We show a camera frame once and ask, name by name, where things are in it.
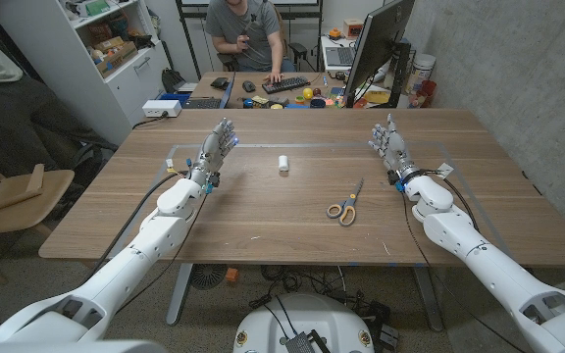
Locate cardboard box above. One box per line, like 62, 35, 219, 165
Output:
94, 41, 139, 78

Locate grey table leg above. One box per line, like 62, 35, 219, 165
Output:
166, 263, 194, 328
412, 266, 444, 333

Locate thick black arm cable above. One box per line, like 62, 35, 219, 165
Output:
422, 169, 481, 234
93, 171, 186, 278

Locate black floor cable bundle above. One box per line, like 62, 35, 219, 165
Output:
247, 264, 401, 350

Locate black computer monitor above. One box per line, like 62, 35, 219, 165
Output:
343, 0, 416, 109

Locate orange and grey scissors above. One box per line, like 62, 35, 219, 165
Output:
326, 177, 365, 227

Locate black backpack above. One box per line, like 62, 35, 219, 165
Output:
161, 67, 188, 94

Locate orange box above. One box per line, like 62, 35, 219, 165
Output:
342, 18, 365, 39

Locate light wooden chair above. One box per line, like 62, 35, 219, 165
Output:
0, 140, 76, 285

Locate white shelf cabinet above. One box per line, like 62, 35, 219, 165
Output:
0, 0, 174, 146

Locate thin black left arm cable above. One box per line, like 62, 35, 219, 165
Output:
115, 193, 210, 315

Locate wooden rear desk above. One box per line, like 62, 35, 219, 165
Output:
188, 71, 396, 110

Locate person in grey t-shirt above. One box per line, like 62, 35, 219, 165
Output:
204, 0, 297, 83

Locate black keyboard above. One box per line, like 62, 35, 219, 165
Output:
261, 76, 311, 95

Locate black forked stick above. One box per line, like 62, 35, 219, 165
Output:
239, 7, 267, 50

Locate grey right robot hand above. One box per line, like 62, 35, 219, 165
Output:
368, 113, 420, 186

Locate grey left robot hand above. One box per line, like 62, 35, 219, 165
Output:
188, 117, 239, 190

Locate white power box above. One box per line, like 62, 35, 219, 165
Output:
141, 99, 183, 119

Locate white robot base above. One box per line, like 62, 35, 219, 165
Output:
232, 292, 376, 353

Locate dark laptop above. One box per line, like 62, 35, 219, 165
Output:
182, 77, 234, 110

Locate red container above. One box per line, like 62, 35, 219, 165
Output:
407, 79, 438, 109

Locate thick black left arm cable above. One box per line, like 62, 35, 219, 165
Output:
93, 171, 186, 278

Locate silver laptop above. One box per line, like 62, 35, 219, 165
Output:
324, 43, 360, 69

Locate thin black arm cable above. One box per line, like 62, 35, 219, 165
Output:
399, 188, 529, 353
115, 193, 210, 315

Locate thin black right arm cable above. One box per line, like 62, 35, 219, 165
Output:
399, 188, 529, 353

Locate white plastic tub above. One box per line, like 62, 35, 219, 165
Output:
412, 53, 437, 94

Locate white robot chest shell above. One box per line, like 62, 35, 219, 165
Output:
0, 339, 166, 353

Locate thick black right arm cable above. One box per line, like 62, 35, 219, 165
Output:
422, 169, 481, 234

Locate black floor fan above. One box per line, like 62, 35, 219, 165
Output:
189, 263, 229, 291

